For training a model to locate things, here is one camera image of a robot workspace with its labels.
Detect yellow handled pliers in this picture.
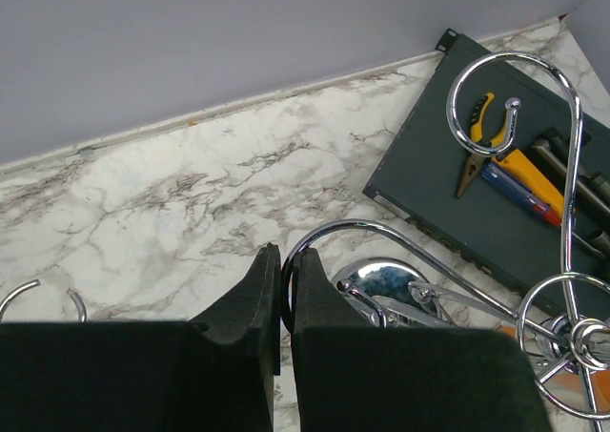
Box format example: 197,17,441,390
455,92,521,198

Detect tall chrome glass rack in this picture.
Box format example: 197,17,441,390
280,51,610,432

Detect blue red screwdriver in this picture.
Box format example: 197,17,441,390
480,161,561,227

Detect yellow utility knife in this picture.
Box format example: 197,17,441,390
492,149,564,216

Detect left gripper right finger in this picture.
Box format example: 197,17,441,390
292,249,552,432

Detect small chrome glass rack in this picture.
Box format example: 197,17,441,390
1,278,88,324

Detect dark flat equipment box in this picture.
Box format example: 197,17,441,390
361,28,610,326

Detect orange plastic goblet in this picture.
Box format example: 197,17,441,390
526,337,609,411

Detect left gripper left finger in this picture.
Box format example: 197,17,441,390
1,244,280,431

